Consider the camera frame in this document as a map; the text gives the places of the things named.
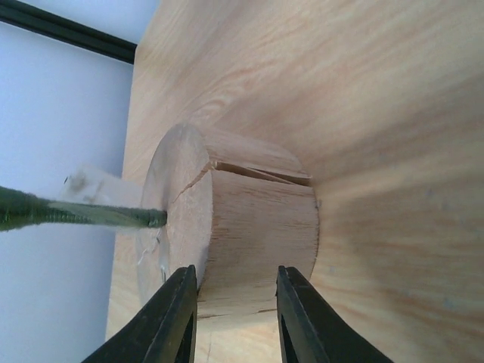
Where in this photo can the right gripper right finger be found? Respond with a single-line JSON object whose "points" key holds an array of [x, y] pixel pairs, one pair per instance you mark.
{"points": [[310, 330]]}

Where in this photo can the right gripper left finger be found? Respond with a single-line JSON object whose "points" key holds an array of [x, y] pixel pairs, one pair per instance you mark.
{"points": [[164, 330]]}

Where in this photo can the small green christmas tree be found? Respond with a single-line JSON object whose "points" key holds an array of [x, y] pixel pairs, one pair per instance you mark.
{"points": [[234, 207]]}

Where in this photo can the fairy light string white beads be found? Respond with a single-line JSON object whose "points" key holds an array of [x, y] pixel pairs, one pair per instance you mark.
{"points": [[88, 185]]}

